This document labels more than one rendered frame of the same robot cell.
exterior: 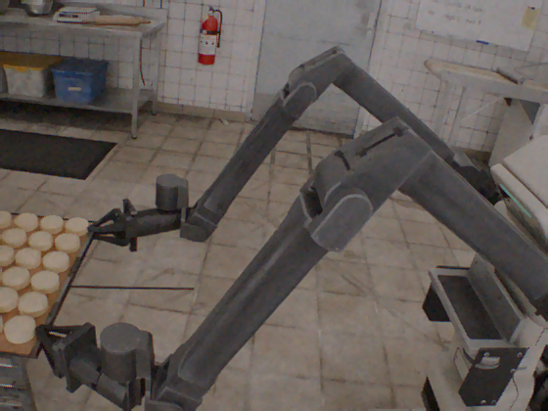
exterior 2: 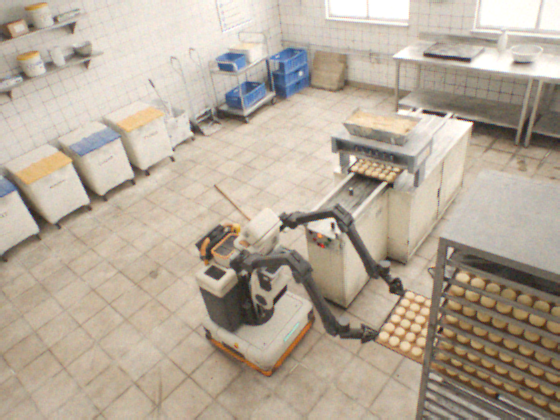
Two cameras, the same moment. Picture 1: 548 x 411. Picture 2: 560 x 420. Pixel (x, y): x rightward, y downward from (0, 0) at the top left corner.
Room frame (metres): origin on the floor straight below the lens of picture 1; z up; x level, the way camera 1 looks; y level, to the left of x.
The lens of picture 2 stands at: (1.97, 1.12, 2.87)
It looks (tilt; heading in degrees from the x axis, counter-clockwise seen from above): 38 degrees down; 230
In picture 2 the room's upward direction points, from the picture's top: 10 degrees counter-clockwise
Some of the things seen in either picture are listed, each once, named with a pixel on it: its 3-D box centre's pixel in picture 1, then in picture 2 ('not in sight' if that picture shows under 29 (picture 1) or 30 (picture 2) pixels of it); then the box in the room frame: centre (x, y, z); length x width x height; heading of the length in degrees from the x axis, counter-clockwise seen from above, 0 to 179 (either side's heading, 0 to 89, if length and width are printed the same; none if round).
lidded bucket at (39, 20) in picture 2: not in sight; (40, 15); (0.31, -4.18, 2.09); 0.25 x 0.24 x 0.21; 92
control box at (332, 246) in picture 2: not in sight; (321, 238); (0.25, -0.48, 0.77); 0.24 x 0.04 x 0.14; 95
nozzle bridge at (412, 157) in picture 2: not in sight; (380, 154); (-0.61, -0.55, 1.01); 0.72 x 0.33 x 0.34; 95
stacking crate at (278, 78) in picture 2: not in sight; (288, 72); (-3.02, -3.92, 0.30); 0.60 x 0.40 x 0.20; 2
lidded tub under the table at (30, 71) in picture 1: (34, 74); not in sight; (3.88, 2.30, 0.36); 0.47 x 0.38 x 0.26; 2
